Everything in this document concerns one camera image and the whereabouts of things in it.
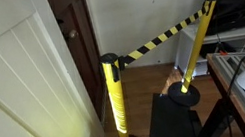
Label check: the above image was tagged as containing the black floor mat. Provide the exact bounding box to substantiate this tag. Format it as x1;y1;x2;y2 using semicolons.
139;85;205;137

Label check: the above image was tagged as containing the round metal doorknob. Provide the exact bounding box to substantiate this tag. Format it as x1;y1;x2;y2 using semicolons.
66;28;79;40

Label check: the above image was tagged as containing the white shelf unit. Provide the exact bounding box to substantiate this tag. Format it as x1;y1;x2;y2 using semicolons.
167;15;245;82

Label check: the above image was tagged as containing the yellow black stanchion post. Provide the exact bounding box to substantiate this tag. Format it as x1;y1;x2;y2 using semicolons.
152;0;234;111
89;49;147;137

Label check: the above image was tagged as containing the robot table with aluminium rails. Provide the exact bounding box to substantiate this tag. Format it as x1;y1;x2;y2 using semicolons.
182;46;245;137

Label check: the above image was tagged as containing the dark brown wooden door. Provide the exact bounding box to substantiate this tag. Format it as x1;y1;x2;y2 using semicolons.
44;0;113;127

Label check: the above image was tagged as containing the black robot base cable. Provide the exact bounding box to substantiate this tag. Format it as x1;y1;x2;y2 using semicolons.
220;52;245;99

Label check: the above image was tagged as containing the yellow black striped barrier belt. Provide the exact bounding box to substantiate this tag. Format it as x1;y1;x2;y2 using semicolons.
109;0;220;71

